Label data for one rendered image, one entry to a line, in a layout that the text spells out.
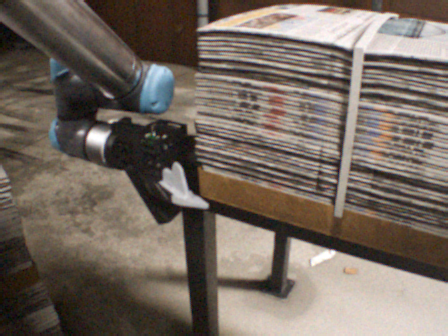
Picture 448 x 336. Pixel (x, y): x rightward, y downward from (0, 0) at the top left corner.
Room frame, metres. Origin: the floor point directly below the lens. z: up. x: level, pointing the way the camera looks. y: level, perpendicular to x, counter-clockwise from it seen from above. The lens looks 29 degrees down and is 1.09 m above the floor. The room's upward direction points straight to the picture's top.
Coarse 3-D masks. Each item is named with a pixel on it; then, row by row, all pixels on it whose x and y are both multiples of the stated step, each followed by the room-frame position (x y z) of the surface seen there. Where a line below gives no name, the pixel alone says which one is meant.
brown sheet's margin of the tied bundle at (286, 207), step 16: (208, 176) 0.45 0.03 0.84; (224, 176) 0.43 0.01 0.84; (208, 192) 0.45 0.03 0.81; (224, 192) 0.44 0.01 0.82; (240, 192) 0.42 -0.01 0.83; (256, 192) 0.41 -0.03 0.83; (272, 192) 0.40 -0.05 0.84; (256, 208) 0.41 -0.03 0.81; (272, 208) 0.40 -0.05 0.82; (288, 208) 0.39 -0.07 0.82; (304, 208) 0.38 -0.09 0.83; (304, 224) 0.38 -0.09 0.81
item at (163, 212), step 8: (128, 168) 0.54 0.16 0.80; (128, 176) 0.54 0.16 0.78; (136, 176) 0.53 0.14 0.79; (136, 184) 0.53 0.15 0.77; (144, 192) 0.53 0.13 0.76; (144, 200) 0.53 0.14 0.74; (152, 200) 0.52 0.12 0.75; (160, 200) 0.53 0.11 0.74; (152, 208) 0.52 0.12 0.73; (160, 208) 0.52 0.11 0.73; (168, 208) 0.53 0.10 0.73; (176, 208) 0.54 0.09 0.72; (160, 216) 0.52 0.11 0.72; (168, 216) 0.52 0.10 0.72; (176, 216) 0.53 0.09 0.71; (160, 224) 0.52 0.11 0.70
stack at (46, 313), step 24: (0, 168) 0.49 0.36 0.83; (0, 192) 0.46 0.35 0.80; (0, 216) 0.45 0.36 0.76; (0, 240) 0.44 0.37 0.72; (24, 240) 0.47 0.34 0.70; (0, 264) 0.43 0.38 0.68; (24, 264) 0.46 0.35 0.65; (0, 312) 0.40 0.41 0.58; (24, 312) 0.43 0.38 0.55; (48, 312) 0.46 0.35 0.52
